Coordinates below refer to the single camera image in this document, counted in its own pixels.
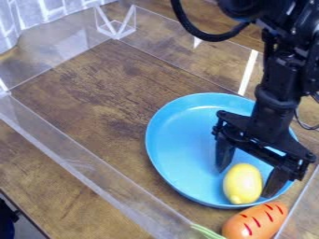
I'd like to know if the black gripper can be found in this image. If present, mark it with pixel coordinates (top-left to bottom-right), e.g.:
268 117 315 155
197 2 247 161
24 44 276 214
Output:
212 110 316 199

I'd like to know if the yellow toy lemon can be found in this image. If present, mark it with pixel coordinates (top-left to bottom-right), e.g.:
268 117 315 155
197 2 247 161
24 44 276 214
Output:
223 163 263 204

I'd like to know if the blue oval tray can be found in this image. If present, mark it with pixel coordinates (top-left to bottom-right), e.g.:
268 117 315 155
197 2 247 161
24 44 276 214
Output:
144 92 303 209

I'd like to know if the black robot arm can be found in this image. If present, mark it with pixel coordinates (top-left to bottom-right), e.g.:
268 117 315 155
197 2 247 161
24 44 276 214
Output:
213 0 319 198

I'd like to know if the orange toy carrot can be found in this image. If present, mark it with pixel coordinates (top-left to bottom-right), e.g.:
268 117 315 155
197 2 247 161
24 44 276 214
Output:
192 202 288 239

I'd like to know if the dark object at lower left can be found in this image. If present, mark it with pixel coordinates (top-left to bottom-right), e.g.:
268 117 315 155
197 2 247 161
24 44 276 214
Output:
0 198 19 239

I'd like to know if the white patterned curtain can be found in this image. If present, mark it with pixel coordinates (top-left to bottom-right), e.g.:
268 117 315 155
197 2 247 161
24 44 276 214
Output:
0 0 117 54

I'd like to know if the black cable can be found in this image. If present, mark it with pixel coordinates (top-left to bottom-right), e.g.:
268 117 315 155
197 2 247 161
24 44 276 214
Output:
169 0 253 43

